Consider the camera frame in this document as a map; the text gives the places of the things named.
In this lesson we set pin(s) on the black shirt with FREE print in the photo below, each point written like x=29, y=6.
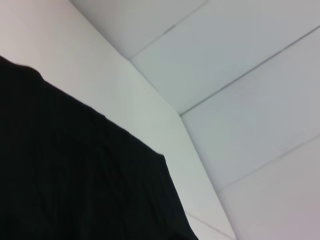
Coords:
x=75, y=162

